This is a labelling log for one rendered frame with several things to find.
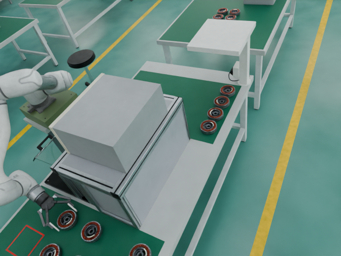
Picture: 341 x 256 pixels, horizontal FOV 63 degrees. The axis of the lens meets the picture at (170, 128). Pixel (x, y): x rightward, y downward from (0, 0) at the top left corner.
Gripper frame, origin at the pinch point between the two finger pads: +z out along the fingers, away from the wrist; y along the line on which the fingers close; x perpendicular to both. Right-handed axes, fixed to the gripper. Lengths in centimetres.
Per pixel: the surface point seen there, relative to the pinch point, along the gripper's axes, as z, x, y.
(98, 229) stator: 18.3, 12.5, -6.0
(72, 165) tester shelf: -11.3, 33.0, -19.1
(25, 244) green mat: -9.0, -7.6, 22.8
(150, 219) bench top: 36.9, 18.7, -26.3
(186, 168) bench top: 36, 18, -64
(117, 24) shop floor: -203, -212, -304
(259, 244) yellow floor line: 115, -23, -71
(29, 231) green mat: -13.1, -10.1, 16.9
